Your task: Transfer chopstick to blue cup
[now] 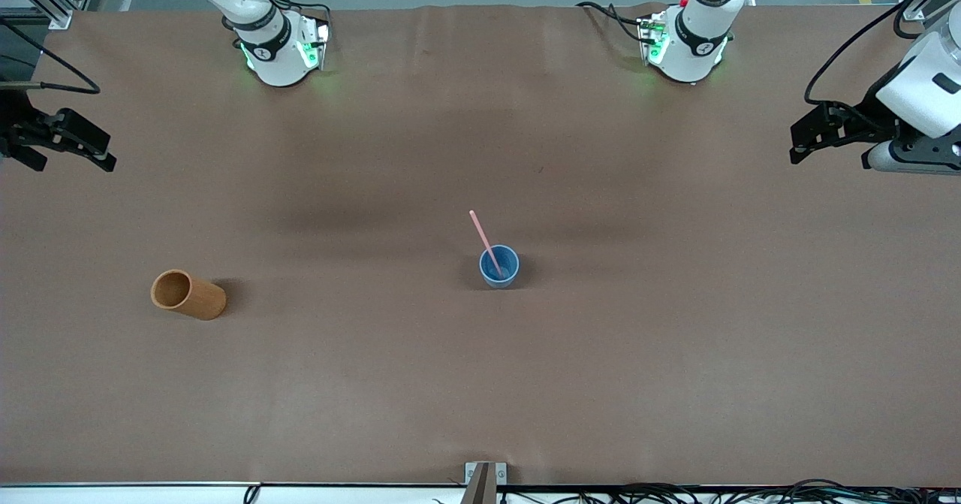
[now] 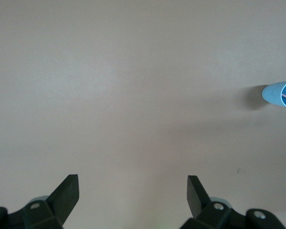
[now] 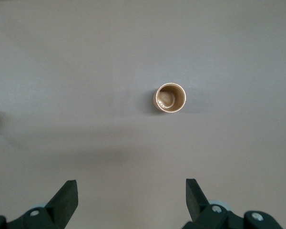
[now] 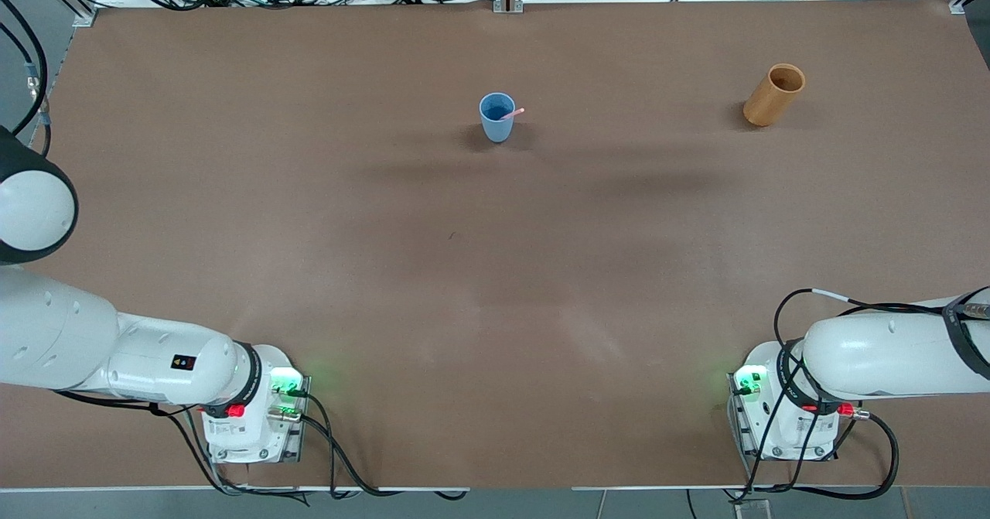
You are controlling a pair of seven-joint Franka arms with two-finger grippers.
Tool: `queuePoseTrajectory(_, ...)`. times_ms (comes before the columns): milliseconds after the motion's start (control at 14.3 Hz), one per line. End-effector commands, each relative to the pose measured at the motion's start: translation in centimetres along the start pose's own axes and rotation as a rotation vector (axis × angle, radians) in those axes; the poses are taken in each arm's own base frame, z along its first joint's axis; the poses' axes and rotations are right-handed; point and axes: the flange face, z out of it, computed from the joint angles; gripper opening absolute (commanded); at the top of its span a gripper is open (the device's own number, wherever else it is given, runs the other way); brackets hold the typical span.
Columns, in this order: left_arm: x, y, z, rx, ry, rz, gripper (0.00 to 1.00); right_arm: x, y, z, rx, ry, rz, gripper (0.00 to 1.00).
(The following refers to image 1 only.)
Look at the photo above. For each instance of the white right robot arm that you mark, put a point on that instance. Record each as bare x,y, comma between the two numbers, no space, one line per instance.
274,53

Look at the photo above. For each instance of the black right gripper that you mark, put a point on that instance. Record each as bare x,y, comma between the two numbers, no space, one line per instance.
15,122

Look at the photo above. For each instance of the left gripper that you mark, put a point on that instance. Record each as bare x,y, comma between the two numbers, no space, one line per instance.
863,117

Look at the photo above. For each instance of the metal mounting bracket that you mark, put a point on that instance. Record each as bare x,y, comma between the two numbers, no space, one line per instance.
471,474

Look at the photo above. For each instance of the pink chopstick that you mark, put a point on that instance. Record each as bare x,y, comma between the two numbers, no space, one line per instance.
484,239

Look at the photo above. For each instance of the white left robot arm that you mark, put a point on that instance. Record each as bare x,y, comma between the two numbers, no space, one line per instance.
706,31

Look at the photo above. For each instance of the blue plastic cup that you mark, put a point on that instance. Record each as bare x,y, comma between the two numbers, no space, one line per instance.
511,262

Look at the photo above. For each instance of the orange cylindrical cup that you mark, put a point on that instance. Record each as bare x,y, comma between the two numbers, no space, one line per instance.
197,297

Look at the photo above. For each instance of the brown table cover sheet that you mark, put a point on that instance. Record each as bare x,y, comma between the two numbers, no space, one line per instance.
375,376

